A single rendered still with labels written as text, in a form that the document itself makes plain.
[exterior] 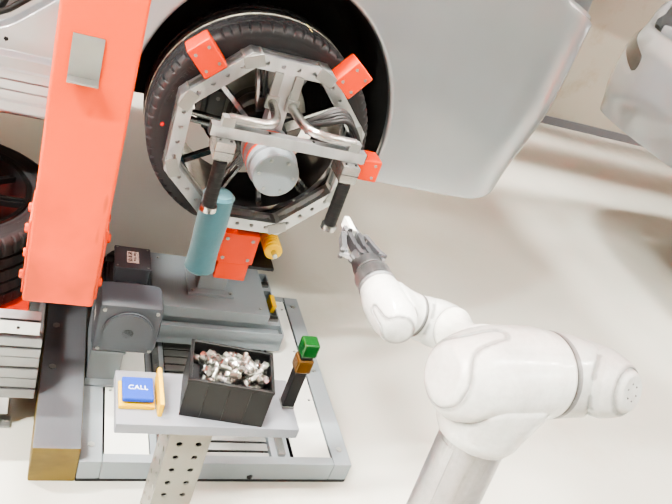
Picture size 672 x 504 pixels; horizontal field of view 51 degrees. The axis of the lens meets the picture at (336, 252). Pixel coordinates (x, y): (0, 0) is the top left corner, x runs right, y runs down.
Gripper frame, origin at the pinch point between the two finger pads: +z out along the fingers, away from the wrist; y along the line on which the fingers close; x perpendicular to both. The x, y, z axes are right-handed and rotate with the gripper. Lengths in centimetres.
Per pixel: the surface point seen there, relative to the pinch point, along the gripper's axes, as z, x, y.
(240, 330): 38, -68, -6
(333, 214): 10.3, -2.4, -0.8
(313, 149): 13.4, 13.8, -11.1
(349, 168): 10.5, 11.8, -1.0
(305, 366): -28.2, -23.3, -11.2
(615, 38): 410, 10, 386
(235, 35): 41, 30, -32
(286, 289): 86, -83, 25
